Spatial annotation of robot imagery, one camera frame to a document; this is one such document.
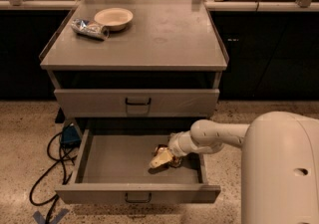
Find blue power box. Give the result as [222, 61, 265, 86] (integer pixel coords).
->
[60, 125, 81, 148]

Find crushed blue silver can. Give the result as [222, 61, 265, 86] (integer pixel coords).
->
[71, 18, 110, 41]

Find closed grey upper drawer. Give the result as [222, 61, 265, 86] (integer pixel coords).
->
[55, 89, 219, 117]

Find white bowl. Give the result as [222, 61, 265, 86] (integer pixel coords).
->
[94, 8, 134, 31]

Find black upper drawer handle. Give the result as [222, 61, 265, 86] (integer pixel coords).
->
[125, 98, 152, 106]

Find black lower drawer handle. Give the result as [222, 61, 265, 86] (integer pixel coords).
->
[125, 192, 153, 204]

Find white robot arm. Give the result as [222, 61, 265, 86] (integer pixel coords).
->
[150, 112, 319, 224]

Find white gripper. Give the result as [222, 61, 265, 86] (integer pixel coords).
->
[150, 131, 192, 168]

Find open grey middle drawer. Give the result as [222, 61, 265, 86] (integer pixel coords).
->
[56, 130, 220, 204]

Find grey drawer cabinet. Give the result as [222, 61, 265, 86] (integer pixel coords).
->
[41, 0, 228, 129]

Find black drawer handle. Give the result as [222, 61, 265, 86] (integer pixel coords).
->
[125, 98, 152, 106]
[125, 192, 153, 204]

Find black cable on floor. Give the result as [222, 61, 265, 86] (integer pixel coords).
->
[29, 131, 78, 224]

